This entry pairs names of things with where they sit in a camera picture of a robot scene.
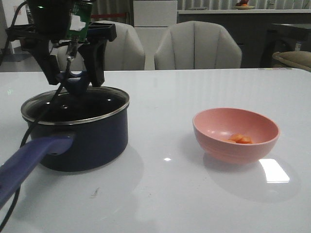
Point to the grey upholstered chair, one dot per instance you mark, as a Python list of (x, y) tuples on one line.
[(197, 45), (125, 52)]

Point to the colour sticker strip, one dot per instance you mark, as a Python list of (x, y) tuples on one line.
[(276, 68)]

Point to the white drawer cabinet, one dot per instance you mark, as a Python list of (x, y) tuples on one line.
[(151, 18)]

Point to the pink bowl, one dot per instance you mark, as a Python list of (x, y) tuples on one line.
[(213, 127)]

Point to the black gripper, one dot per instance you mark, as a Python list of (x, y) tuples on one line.
[(50, 22)]

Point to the left grey upholstered chair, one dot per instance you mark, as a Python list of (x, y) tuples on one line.
[(125, 52)]

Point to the dark kitchen counter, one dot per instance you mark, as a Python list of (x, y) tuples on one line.
[(248, 27)]

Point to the dark blue saucepan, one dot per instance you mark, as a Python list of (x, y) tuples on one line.
[(69, 148)]

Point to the green circuit board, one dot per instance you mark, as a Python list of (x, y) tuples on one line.
[(79, 20)]

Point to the glass pot lid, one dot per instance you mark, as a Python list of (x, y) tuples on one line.
[(96, 103)]

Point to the orange ham slice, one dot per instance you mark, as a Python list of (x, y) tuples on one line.
[(235, 138)]

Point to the right grey upholstered chair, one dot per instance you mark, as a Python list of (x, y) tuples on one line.
[(197, 45)]

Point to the fruit plate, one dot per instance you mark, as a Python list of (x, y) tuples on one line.
[(243, 5)]

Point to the tan sofa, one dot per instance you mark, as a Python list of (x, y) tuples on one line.
[(293, 59)]

